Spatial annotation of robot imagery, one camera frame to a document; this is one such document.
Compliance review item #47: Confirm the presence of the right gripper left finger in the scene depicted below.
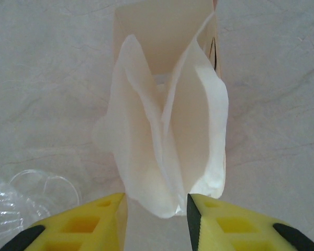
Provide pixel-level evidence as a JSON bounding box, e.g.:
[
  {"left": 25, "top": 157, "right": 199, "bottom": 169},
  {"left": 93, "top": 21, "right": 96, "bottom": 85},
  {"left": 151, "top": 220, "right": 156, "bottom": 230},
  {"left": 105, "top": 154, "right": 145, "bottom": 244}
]
[{"left": 1, "top": 192, "right": 126, "bottom": 251}]

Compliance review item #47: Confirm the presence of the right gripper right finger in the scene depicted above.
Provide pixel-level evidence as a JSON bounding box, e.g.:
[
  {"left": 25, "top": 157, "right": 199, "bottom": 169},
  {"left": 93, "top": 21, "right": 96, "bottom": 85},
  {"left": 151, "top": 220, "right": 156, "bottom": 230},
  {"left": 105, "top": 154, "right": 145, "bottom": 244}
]
[{"left": 187, "top": 193, "right": 314, "bottom": 251}]

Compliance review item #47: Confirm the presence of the clear coffee dripper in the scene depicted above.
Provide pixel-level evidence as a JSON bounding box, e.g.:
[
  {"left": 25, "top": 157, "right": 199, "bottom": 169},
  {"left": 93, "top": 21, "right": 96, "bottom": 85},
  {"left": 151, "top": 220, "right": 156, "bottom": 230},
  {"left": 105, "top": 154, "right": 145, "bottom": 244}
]
[{"left": 0, "top": 168, "right": 82, "bottom": 237}]

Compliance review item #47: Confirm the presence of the white paper coffee filter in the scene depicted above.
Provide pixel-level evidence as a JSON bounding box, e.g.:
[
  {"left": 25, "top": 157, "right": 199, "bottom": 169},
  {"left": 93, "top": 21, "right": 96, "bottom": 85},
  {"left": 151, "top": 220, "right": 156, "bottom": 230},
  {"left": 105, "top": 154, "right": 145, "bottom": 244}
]
[
  {"left": 161, "top": 12, "right": 230, "bottom": 210},
  {"left": 92, "top": 35, "right": 185, "bottom": 220}
]

